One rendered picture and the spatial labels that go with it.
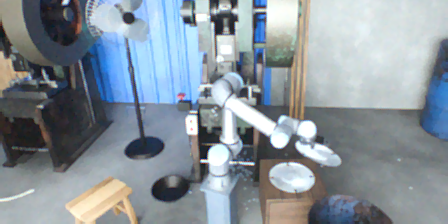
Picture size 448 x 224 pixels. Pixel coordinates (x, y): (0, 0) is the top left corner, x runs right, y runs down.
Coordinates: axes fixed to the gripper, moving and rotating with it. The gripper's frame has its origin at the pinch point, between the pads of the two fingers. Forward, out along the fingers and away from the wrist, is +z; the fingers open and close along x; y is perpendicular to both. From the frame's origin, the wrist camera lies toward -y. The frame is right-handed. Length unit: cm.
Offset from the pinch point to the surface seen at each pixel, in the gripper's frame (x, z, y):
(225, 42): -61, -5, 72
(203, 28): -63, -19, 85
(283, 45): -53, -22, 26
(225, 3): -81, -24, 71
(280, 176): 20.8, 21.2, 19.0
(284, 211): 41.6, 14.7, 11.5
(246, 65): -63, 34, 65
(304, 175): 16.2, 25.7, 4.4
